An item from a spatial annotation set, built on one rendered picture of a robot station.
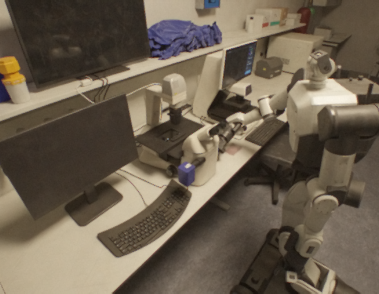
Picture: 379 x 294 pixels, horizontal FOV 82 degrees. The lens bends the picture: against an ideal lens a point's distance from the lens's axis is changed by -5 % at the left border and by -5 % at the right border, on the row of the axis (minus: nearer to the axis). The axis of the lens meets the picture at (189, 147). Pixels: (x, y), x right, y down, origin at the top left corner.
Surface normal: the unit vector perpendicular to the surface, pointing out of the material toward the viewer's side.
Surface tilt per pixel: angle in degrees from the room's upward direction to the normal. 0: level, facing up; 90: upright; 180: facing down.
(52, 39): 86
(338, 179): 85
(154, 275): 0
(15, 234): 0
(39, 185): 86
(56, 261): 0
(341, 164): 85
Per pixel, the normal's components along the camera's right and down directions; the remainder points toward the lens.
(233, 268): 0.00, -0.82
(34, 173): 0.77, 0.31
